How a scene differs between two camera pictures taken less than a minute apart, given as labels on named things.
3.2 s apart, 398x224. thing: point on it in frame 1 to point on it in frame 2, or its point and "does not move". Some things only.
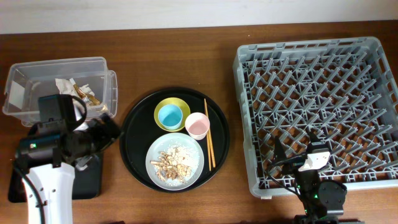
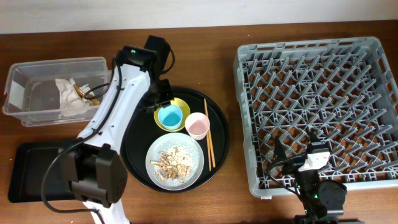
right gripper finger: x=313 y=137 does not move
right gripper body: x=293 y=165 does not move
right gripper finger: x=279 y=154 does not move
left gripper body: x=94 y=140 to x=161 y=96
